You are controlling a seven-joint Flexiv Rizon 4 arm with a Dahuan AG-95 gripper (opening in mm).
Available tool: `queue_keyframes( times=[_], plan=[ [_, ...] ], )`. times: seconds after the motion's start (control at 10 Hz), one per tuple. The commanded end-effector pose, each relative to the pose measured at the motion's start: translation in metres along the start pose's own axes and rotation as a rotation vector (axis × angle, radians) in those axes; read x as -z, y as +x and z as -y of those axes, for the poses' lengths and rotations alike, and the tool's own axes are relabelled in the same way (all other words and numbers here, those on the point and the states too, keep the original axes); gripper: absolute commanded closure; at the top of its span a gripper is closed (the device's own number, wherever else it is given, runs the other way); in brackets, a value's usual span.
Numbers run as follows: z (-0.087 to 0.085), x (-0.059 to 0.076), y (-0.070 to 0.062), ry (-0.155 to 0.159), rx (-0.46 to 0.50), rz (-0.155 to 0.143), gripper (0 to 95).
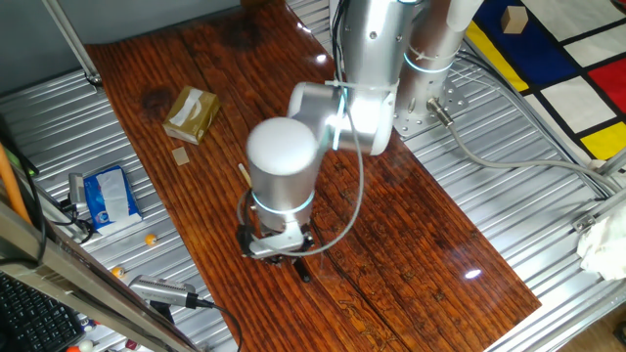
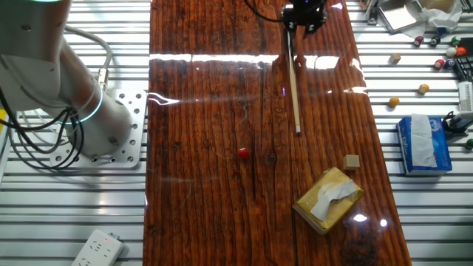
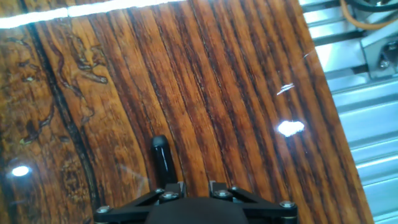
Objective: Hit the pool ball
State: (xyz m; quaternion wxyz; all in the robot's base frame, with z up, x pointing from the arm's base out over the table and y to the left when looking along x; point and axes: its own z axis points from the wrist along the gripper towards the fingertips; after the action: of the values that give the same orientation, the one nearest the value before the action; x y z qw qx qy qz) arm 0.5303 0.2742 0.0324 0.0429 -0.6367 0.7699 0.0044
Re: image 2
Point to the crumpled white paper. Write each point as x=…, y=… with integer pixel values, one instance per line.
x=443, y=18

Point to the black pool ball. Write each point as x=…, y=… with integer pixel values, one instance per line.
x=435, y=40

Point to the white ribbed device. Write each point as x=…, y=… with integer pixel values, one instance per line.
x=466, y=97

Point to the gold tissue pack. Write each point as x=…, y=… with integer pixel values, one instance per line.
x=314, y=201

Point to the white power strip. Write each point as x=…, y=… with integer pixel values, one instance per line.
x=98, y=251

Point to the black keyboard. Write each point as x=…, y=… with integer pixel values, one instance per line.
x=465, y=68

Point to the yellow object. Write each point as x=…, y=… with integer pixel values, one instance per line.
x=2, y=120

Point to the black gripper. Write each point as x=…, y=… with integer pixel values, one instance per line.
x=305, y=13

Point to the red striped pool ball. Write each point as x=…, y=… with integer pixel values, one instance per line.
x=439, y=64

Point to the blue pool ball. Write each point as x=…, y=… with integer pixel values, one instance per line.
x=449, y=64

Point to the small blue object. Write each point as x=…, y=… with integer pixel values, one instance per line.
x=441, y=30

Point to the black rectangular object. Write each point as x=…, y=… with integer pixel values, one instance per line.
x=466, y=45

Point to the yellow striped pool ball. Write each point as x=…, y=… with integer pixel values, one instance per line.
x=423, y=88

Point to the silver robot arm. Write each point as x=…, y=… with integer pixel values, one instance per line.
x=37, y=55

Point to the blue tissue box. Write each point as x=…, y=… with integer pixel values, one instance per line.
x=441, y=147

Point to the small wooden cube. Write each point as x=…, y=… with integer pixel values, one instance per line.
x=395, y=58
x=351, y=162

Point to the brown cardboard box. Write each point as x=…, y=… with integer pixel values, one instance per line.
x=436, y=3

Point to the white cue ball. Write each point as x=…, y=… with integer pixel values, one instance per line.
x=451, y=52

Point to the maroon striped pool ball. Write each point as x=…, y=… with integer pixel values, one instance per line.
x=418, y=40

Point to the green striped pool ball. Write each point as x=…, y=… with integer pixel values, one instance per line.
x=455, y=40

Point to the metal corner bracket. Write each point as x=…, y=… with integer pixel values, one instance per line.
x=372, y=13

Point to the wooden pool cue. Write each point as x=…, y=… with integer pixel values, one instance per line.
x=295, y=96

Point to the silver perforated base plate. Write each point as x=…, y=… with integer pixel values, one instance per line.
x=136, y=122

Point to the orange pool ball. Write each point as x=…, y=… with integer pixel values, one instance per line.
x=461, y=51

